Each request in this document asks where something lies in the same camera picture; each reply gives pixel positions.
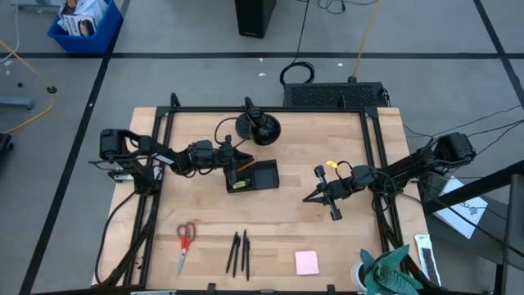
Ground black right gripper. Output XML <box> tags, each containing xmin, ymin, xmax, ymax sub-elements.
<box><xmin>301</xmin><ymin>164</ymin><xmax>358</xmax><ymax>222</ymax></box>

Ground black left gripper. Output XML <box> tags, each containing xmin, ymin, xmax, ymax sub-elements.
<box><xmin>187</xmin><ymin>134</ymin><xmax>255</xmax><ymax>187</ymax></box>

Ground pink sticky note pad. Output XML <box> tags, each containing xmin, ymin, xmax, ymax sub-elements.
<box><xmin>294</xmin><ymin>250</ymin><xmax>320</xmax><ymax>276</ymax></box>

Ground red-handled scissors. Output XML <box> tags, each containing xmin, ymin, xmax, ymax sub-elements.
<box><xmin>175</xmin><ymin>221</ymin><xmax>197</xmax><ymax>279</ymax></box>

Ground black mesh desk organizer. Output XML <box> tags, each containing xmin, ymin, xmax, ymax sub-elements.
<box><xmin>224</xmin><ymin>158</ymin><xmax>281</xmax><ymax>194</ymax></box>

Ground black gooseneck desk lamp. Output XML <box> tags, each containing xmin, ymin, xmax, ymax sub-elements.
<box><xmin>213</xmin><ymin>96</ymin><xmax>282</xmax><ymax>149</ymax></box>

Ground white plant pot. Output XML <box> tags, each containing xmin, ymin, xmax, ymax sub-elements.
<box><xmin>350</xmin><ymin>261</ymin><xmax>368</xmax><ymax>292</ymax></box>

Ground black vented computer case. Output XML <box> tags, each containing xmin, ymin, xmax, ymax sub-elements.
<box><xmin>282</xmin><ymin>81</ymin><xmax>388</xmax><ymax>109</ymax></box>

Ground green plant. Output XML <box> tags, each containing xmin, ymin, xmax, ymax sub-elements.
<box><xmin>359</xmin><ymin>244</ymin><xmax>425</xmax><ymax>295</ymax></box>

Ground white card with black strip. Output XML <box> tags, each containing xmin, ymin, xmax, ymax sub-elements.
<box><xmin>413</xmin><ymin>234</ymin><xmax>442</xmax><ymax>287</ymax></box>

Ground black tower box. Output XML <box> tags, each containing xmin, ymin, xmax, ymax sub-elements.
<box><xmin>234</xmin><ymin>0</ymin><xmax>278</xmax><ymax>39</ymax></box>

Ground white paper sheet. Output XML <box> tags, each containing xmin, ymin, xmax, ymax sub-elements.
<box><xmin>433</xmin><ymin>175</ymin><xmax>489</xmax><ymax>240</ymax></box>

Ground black metal stand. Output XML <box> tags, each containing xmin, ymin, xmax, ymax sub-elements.
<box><xmin>421</xmin><ymin>159</ymin><xmax>524</xmax><ymax>295</ymax></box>

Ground blue plastic bin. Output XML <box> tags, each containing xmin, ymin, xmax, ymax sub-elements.
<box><xmin>47</xmin><ymin>0</ymin><xmax>124</xmax><ymax>55</ymax></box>

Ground white printed packages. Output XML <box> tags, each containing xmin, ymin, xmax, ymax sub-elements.
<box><xmin>56</xmin><ymin>0</ymin><xmax>107</xmax><ymax>37</ymax></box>

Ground grey metal bar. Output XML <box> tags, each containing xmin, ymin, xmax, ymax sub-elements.
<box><xmin>0</xmin><ymin>96</ymin><xmax>36</xmax><ymax>111</ymax></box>

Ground black coiled cable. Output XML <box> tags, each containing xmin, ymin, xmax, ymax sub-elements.
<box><xmin>279</xmin><ymin>0</ymin><xmax>316</xmax><ymax>86</ymax></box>

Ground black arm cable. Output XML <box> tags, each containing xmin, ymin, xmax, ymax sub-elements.
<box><xmin>94</xmin><ymin>190</ymin><xmax>138</xmax><ymax>286</ymax></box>

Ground yellow cable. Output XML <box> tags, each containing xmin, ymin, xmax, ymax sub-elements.
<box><xmin>350</xmin><ymin>0</ymin><xmax>382</xmax><ymax>81</ymax></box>
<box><xmin>0</xmin><ymin>39</ymin><xmax>57</xmax><ymax>134</ymax></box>

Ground black cables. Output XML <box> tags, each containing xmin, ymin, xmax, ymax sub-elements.
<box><xmin>403</xmin><ymin>104</ymin><xmax>524</xmax><ymax>157</ymax></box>

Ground white cable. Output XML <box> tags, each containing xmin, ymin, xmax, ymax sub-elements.
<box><xmin>0</xmin><ymin>0</ymin><xmax>20</xmax><ymax>63</ymax></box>

